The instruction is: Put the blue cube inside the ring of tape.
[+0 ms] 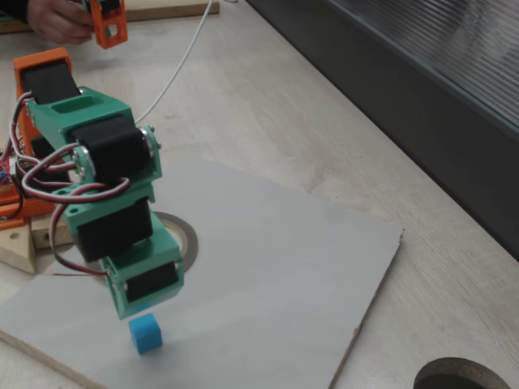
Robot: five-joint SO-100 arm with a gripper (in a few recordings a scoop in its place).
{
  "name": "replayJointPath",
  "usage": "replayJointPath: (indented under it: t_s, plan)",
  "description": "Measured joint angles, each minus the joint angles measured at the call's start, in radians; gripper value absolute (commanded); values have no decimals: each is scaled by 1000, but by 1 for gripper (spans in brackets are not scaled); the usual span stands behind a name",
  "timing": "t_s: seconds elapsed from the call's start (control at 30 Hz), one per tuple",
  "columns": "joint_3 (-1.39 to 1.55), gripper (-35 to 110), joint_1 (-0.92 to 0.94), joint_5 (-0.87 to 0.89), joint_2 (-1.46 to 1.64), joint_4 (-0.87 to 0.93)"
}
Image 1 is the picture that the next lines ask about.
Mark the grey-topped chipboard panel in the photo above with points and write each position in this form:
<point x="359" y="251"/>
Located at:
<point x="263" y="283"/>

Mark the orange and green leader arm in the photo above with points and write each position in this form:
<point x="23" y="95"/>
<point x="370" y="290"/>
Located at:
<point x="107" y="24"/>

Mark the red controller board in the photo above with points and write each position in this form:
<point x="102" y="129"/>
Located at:
<point x="8" y="172"/>

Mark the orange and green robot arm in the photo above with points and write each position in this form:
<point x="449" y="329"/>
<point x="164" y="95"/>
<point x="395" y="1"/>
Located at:
<point x="93" y="109"/>

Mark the green gripper, black servo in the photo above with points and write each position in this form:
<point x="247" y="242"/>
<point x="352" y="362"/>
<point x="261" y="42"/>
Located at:
<point x="151" y="281"/>

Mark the flat wooden plank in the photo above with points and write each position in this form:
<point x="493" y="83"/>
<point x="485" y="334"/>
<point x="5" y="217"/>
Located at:
<point x="170" y="10"/>

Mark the light wooden beam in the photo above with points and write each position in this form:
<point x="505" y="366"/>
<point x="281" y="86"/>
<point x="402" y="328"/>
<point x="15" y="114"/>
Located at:
<point x="16" y="251"/>

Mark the person's hand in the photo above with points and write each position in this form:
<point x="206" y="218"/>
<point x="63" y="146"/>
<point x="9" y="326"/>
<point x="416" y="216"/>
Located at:
<point x="57" y="20"/>

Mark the orange controller board mount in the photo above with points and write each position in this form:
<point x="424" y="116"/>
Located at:
<point x="8" y="210"/>

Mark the fluted glass desk partition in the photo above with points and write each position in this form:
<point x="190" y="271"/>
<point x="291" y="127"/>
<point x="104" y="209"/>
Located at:
<point x="405" y="101"/>

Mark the blue cube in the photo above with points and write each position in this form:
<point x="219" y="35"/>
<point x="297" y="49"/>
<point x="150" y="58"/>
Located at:
<point x="146" y="336"/>

